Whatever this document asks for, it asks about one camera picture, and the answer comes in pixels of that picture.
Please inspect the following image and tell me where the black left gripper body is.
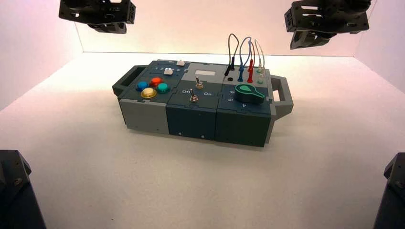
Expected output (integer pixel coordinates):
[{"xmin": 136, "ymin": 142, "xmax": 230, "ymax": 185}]
[{"xmin": 58, "ymin": 0, "xmax": 137, "ymax": 26}]

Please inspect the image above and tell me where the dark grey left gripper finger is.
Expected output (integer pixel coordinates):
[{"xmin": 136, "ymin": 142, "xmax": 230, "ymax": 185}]
[
  {"xmin": 108, "ymin": 22, "xmax": 128, "ymax": 34},
  {"xmin": 88, "ymin": 22, "xmax": 110, "ymax": 33}
]

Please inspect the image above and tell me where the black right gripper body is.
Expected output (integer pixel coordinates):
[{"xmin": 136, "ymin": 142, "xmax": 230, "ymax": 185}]
[{"xmin": 284, "ymin": 0, "xmax": 370, "ymax": 35}]

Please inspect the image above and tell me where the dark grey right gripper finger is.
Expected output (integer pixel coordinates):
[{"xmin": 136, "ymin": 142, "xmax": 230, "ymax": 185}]
[
  {"xmin": 290, "ymin": 31, "xmax": 310, "ymax": 50},
  {"xmin": 309, "ymin": 31, "xmax": 337, "ymax": 47}
]

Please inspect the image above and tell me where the green rotary knob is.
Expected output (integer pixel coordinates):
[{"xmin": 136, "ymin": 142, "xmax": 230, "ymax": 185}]
[{"xmin": 234, "ymin": 83, "xmax": 265, "ymax": 104}]

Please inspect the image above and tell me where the yellow push button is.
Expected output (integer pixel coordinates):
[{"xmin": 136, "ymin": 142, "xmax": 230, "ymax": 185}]
[{"xmin": 140, "ymin": 87, "xmax": 157, "ymax": 99}]

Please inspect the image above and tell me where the teal and grey control box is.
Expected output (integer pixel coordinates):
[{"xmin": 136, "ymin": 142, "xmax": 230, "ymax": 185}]
[{"xmin": 112, "ymin": 59, "xmax": 294, "ymax": 148}]

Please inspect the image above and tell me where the white banana plug cable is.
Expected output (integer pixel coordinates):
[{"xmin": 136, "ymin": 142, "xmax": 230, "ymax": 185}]
[{"xmin": 254, "ymin": 39, "xmax": 266, "ymax": 78}]

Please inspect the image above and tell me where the red banana plug cable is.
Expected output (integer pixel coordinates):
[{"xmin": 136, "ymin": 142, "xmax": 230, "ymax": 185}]
[{"xmin": 247, "ymin": 41, "xmax": 256, "ymax": 84}]

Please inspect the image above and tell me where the blue banana plug cable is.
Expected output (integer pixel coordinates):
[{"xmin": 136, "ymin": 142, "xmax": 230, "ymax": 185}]
[{"xmin": 238, "ymin": 36, "xmax": 253, "ymax": 83}]

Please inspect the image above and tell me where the black banana plug cable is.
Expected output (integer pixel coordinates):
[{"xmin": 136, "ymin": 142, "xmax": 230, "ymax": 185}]
[{"xmin": 224, "ymin": 33, "xmax": 240, "ymax": 77}]

